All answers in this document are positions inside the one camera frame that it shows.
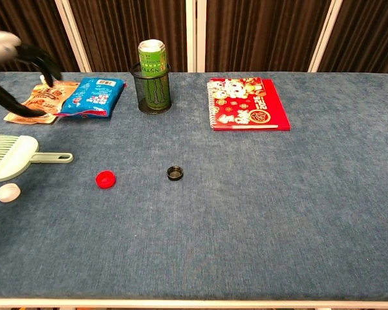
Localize orange snack packet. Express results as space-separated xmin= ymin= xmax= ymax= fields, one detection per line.
xmin=3 ymin=74 xmax=81 ymax=125

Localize white bottle cap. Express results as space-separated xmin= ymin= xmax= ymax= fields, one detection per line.
xmin=0 ymin=183 xmax=21 ymax=203

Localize dark brown curtain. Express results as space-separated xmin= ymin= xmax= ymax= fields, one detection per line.
xmin=0 ymin=0 xmax=388 ymax=78

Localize red spiral calendar notebook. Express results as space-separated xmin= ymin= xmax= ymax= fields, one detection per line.
xmin=206 ymin=77 xmax=291 ymax=132

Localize black mesh pen holder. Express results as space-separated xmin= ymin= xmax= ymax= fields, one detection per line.
xmin=129 ymin=61 xmax=173 ymax=115

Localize red bottle cap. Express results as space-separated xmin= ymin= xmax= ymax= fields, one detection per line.
xmin=95 ymin=170 xmax=117 ymax=189

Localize green drink can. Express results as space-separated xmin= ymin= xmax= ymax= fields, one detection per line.
xmin=137 ymin=39 xmax=167 ymax=78

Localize black bottle cap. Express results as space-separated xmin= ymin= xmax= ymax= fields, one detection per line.
xmin=166 ymin=165 xmax=184 ymax=181

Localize white partition frame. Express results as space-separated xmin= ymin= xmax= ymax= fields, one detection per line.
xmin=54 ymin=0 xmax=343 ymax=73

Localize blue fabric table cover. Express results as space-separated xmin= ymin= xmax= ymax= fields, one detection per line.
xmin=0 ymin=71 xmax=388 ymax=302

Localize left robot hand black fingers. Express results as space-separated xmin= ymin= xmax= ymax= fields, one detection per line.
xmin=0 ymin=30 xmax=63 ymax=118

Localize blue snack packet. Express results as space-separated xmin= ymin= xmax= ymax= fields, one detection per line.
xmin=56 ymin=77 xmax=127 ymax=118

